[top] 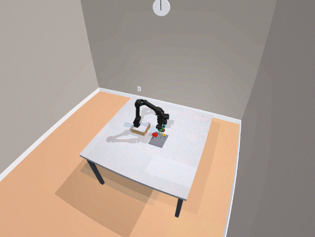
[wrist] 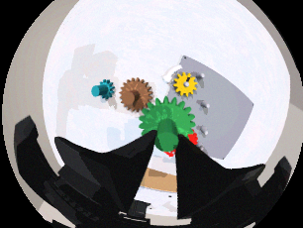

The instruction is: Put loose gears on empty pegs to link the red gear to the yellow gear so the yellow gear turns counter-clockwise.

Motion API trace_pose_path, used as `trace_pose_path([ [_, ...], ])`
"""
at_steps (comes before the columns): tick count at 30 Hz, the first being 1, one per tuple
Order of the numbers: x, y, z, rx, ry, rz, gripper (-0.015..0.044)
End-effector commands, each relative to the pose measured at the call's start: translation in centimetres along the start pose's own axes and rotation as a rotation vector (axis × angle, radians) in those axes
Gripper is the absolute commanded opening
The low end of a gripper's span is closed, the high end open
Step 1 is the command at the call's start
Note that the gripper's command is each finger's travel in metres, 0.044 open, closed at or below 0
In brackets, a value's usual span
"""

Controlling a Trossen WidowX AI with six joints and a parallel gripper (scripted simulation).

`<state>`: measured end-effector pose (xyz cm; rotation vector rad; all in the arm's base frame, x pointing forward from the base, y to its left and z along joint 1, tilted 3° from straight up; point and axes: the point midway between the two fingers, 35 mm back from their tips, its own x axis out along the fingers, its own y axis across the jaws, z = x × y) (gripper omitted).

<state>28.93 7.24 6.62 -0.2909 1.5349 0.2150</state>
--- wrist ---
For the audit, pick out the small teal gear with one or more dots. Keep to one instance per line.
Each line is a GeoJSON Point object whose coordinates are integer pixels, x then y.
{"type": "Point", "coordinates": [104, 89]}

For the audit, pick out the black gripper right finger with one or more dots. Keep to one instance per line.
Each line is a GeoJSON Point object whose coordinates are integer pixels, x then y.
{"type": "Point", "coordinates": [201, 180]}

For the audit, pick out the green gear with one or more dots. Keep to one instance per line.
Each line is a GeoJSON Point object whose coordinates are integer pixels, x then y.
{"type": "Point", "coordinates": [170, 119]}

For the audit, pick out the yellow gear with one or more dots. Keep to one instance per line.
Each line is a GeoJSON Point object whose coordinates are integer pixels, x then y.
{"type": "Point", "coordinates": [181, 79]}

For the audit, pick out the brown gear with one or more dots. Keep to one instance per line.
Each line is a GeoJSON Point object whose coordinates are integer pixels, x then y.
{"type": "Point", "coordinates": [135, 94]}

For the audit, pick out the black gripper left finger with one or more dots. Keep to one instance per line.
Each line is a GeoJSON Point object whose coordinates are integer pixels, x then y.
{"type": "Point", "coordinates": [121, 171]}

